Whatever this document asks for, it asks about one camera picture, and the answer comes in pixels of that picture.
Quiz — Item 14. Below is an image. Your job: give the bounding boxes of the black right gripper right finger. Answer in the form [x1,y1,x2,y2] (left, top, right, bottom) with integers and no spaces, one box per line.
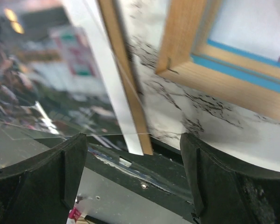
[180,133,280,224]

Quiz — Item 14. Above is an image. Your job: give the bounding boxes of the blue wooden picture frame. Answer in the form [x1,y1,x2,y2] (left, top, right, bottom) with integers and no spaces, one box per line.
[155,0,280,122]

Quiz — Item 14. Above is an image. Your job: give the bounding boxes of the printed photo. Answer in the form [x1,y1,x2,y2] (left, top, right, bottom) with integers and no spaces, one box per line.
[0,0,154,156]

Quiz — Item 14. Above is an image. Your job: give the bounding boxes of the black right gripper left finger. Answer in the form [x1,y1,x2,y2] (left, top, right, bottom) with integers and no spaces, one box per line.
[0,133,88,224]

